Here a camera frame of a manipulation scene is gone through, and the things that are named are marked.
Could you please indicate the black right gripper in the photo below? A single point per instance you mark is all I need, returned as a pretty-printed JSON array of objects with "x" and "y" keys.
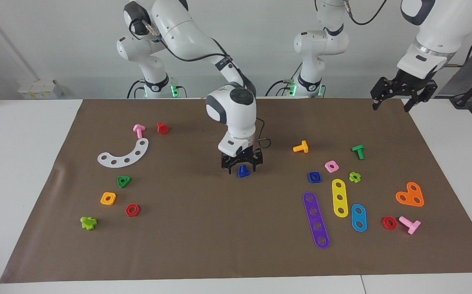
[{"x": 244, "y": 158}]

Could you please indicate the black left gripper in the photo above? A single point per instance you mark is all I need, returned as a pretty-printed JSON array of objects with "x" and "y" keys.
[{"x": 407, "y": 85}]

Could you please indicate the blue triangle-head plastic bolt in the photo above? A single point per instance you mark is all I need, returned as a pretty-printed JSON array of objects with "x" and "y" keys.
[{"x": 243, "y": 173}]

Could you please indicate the blue square plastic nut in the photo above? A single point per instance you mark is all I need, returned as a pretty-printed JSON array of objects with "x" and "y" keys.
[{"x": 310, "y": 180}]

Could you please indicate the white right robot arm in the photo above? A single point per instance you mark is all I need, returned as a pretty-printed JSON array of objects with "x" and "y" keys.
[{"x": 236, "y": 114}]

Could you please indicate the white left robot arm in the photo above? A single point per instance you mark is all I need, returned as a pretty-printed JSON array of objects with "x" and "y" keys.
[{"x": 321, "y": 45}]

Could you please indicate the green plastic bolt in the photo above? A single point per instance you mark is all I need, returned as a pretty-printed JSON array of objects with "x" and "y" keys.
[{"x": 359, "y": 151}]

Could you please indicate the orange plastic bolt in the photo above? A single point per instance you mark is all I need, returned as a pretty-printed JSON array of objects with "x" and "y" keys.
[{"x": 303, "y": 148}]

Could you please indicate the brown paper table mat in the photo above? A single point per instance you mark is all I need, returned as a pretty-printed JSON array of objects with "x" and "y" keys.
[{"x": 219, "y": 237}]

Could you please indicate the pink square plastic nut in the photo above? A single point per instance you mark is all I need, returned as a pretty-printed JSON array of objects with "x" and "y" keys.
[{"x": 328, "y": 169}]

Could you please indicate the lime green cross nut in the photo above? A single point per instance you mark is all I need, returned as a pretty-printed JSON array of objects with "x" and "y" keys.
[{"x": 351, "y": 178}]

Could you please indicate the red plastic bolt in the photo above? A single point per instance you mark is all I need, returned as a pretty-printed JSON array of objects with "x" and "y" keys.
[{"x": 162, "y": 129}]

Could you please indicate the purple four-hole strip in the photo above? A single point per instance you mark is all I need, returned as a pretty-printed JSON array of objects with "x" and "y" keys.
[{"x": 315, "y": 219}]

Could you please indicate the orange three-hole corner plate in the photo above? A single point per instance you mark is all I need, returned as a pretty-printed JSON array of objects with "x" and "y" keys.
[{"x": 409, "y": 195}]

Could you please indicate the yellow three-hole strip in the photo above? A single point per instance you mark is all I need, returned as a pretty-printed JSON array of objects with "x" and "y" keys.
[{"x": 339, "y": 192}]

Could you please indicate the pink plastic bolt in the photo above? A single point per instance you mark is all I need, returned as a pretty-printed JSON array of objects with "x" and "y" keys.
[
  {"x": 139, "y": 131},
  {"x": 411, "y": 226}
]

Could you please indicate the white curved five-hole plate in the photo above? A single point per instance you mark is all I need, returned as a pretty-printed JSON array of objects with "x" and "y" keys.
[{"x": 132, "y": 157}]

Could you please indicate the green triangular plastic nut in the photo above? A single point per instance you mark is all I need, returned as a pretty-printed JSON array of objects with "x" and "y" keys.
[{"x": 127, "y": 179}]

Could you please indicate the light blue two-hole strip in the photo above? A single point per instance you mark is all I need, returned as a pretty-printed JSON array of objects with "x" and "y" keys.
[{"x": 358, "y": 217}]

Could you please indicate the red hexagonal plastic nut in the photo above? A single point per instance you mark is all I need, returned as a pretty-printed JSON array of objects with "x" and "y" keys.
[
  {"x": 384, "y": 226},
  {"x": 127, "y": 214}
]

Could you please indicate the orange square plastic nut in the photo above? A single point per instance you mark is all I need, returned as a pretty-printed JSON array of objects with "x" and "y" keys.
[{"x": 103, "y": 201}]

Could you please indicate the lime green cross-head bolt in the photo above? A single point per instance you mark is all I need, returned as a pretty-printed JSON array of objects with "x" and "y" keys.
[{"x": 89, "y": 223}]

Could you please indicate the white box with yellow labels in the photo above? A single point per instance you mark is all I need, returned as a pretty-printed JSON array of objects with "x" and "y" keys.
[{"x": 40, "y": 90}]

